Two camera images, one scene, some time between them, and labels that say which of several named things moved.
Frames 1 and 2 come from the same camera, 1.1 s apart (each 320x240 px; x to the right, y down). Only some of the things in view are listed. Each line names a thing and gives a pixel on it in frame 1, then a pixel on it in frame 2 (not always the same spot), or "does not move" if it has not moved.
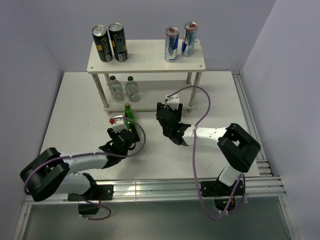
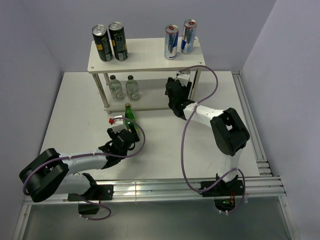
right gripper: (178, 112) → (186, 89)
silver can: (189, 38) does not move
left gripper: (113, 134) does not move
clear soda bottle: (132, 90) does not move
